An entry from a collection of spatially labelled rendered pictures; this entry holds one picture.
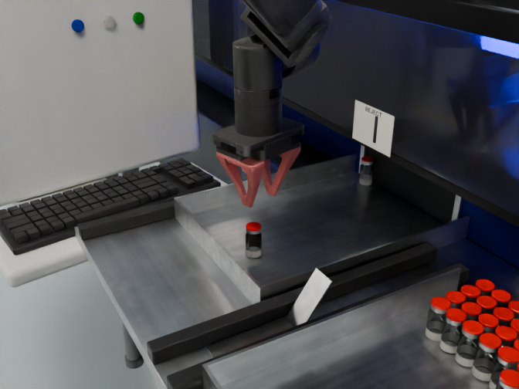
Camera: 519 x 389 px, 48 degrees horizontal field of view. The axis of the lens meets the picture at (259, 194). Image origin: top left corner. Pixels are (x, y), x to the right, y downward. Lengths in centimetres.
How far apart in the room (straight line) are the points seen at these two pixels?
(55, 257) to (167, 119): 42
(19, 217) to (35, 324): 115
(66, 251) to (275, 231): 35
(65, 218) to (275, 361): 54
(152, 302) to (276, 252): 19
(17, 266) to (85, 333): 114
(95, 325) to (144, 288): 138
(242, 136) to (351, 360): 28
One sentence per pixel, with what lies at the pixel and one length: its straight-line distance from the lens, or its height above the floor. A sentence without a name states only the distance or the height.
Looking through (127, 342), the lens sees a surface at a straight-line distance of 161.
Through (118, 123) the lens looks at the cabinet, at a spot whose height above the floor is 91.
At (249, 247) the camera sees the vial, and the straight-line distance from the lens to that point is 78.
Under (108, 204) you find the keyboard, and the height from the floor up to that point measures 83.
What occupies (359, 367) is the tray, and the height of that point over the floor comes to 88.
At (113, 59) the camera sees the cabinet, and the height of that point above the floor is 104.
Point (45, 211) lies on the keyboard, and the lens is 108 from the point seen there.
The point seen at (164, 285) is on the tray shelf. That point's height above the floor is 88.
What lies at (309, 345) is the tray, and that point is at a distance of 64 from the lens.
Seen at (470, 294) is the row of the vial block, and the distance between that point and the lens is 69.
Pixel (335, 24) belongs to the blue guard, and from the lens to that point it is 90.
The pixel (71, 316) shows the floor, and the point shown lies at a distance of 219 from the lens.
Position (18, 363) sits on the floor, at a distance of 207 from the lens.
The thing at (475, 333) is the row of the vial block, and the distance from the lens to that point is 64.
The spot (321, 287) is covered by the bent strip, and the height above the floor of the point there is 93.
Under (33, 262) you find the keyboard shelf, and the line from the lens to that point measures 98.
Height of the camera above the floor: 132
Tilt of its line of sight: 27 degrees down
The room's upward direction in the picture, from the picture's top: straight up
